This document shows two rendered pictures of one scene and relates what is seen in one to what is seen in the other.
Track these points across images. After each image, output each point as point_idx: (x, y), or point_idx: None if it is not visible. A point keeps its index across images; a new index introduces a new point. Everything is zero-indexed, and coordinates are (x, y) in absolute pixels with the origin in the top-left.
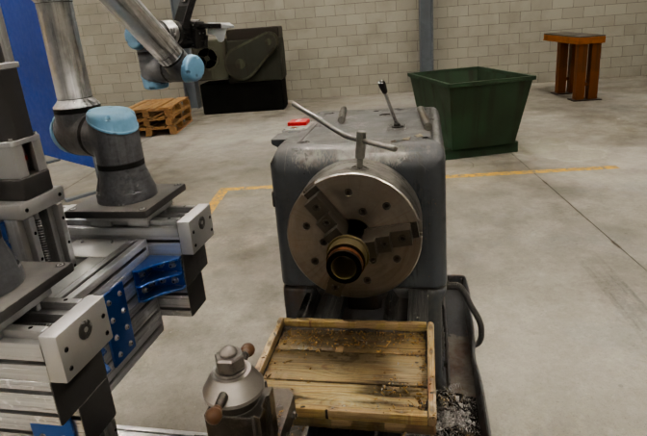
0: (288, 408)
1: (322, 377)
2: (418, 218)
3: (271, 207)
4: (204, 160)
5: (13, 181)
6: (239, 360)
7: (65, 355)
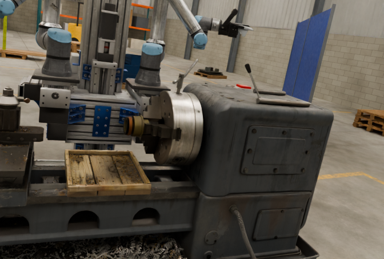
0: (31, 133)
1: (94, 166)
2: (174, 127)
3: (374, 196)
4: (378, 155)
5: (98, 52)
6: (6, 90)
7: (42, 97)
